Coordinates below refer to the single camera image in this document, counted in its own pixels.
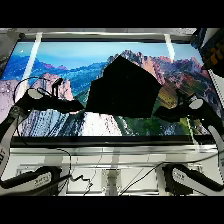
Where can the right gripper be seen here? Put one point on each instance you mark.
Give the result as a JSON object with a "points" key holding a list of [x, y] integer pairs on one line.
{"points": [[170, 114]]}

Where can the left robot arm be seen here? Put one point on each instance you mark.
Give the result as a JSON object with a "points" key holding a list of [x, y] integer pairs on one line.
{"points": [[23, 104]]}

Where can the black garment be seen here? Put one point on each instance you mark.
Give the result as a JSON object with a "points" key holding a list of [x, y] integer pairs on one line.
{"points": [[123, 90]]}

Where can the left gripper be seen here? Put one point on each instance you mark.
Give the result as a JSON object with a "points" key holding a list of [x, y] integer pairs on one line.
{"points": [[70, 106]]}

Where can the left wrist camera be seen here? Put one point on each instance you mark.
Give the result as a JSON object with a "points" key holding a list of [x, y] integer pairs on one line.
{"points": [[57, 83]]}

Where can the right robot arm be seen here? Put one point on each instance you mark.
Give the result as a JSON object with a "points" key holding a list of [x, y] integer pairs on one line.
{"points": [[207, 116]]}

